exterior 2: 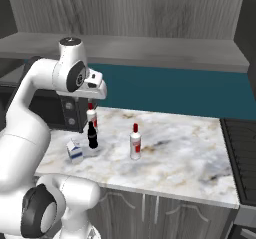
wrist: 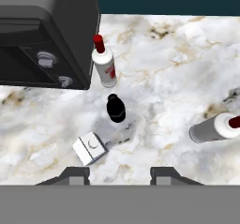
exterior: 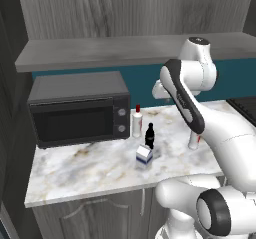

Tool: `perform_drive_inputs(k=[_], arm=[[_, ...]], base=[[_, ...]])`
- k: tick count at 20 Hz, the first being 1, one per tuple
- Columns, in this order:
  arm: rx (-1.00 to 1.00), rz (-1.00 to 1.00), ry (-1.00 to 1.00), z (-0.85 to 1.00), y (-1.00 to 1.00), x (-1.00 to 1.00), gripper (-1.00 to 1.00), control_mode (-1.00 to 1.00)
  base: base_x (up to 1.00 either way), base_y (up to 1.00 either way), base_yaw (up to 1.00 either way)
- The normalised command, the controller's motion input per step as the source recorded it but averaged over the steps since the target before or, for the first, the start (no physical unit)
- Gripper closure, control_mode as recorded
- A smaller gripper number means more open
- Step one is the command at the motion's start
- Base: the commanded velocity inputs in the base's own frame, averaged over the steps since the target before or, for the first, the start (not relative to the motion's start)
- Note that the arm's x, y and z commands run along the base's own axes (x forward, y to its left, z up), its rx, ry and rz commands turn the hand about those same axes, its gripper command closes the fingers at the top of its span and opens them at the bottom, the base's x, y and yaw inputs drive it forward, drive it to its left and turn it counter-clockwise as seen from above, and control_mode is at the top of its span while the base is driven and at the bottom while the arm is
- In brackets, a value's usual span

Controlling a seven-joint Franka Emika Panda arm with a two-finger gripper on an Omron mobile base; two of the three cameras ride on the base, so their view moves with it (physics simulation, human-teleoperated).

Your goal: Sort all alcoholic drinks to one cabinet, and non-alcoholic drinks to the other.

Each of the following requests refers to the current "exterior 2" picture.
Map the black microwave oven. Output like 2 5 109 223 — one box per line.
0 82 90 134

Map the black hob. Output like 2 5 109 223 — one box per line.
219 117 256 207

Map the dark cola bottle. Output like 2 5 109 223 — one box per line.
87 120 100 150

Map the white and blue milk carton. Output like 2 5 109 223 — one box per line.
65 138 85 165

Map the grey lower cupboard door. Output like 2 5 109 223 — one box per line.
150 194 239 239
87 187 152 239

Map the white bottle with red cap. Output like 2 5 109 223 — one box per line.
129 122 143 161
86 102 99 129

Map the grey wood upper cabinet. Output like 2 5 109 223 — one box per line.
0 0 251 74

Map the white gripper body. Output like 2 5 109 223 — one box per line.
55 78 108 101

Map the grey oven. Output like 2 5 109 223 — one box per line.
229 204 256 239

